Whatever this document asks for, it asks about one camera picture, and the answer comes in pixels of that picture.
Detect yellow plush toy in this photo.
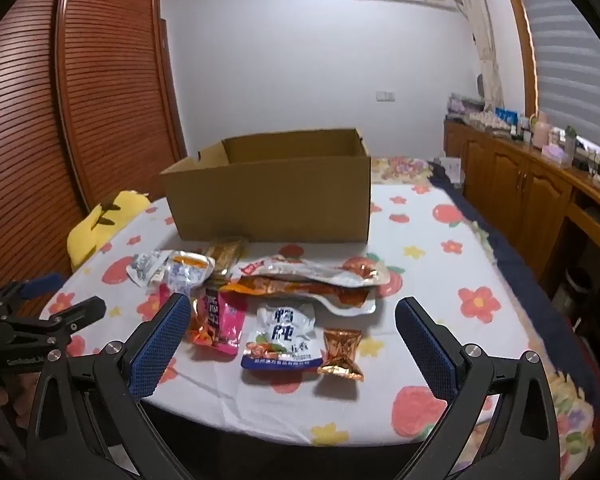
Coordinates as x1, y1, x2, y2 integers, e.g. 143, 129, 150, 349
67, 190, 151, 273

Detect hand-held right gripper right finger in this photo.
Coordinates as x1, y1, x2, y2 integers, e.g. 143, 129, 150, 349
395, 296, 563, 480

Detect floral patchwork quilt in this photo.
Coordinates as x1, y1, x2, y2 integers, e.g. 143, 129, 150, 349
370, 156, 597, 476

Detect beige curtain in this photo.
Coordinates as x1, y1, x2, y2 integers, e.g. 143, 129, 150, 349
450, 0, 503, 116

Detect white blue snack packet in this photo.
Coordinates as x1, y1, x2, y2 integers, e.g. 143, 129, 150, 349
241, 302, 326, 372

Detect pink bottle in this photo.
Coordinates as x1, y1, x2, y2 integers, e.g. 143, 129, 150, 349
532, 111, 551, 148

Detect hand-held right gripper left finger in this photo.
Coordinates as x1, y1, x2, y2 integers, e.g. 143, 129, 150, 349
22, 292, 201, 480

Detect wooden window frame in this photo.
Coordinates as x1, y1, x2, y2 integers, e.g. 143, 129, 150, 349
497, 0, 538, 121

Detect white strawberry flower blanket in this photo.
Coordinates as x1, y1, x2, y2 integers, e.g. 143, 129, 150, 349
40, 182, 596, 448

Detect long white red snack packet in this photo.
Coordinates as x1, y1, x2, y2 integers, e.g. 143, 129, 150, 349
228, 255, 393, 288

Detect brown cracker packet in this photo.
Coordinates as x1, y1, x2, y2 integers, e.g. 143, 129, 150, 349
200, 237, 248, 278

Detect long orange snack packet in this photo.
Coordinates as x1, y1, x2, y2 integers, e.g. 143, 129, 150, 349
222, 277, 378, 317

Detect wooden desk with clutter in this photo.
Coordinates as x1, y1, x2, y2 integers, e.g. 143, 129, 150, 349
442, 117, 600, 286

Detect pink red snack packet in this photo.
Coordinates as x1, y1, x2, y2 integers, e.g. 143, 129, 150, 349
187, 285, 247, 356

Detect copper foil snack packet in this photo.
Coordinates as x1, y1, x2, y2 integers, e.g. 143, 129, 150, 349
316, 328, 365, 381

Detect grey window blind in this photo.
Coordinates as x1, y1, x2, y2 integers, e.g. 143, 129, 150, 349
512, 0, 600, 171

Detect clear white snack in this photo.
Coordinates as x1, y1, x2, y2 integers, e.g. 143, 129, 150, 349
152, 250, 216, 293

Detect wooden louvered wardrobe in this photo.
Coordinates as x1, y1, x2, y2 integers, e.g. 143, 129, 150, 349
0, 0, 188, 311

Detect cardboard box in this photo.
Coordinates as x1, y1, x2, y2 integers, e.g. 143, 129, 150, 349
160, 128, 372, 246

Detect black waste bin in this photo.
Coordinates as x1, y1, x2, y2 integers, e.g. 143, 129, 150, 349
562, 265, 593, 311

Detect purple patterned bag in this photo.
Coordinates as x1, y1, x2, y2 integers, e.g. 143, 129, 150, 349
447, 94, 483, 121

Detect silver white snack packet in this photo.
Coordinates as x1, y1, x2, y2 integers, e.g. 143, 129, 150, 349
126, 251, 173, 288

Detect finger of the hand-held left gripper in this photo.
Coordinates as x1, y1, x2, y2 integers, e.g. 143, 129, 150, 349
0, 296, 107, 348
0, 274, 65, 311

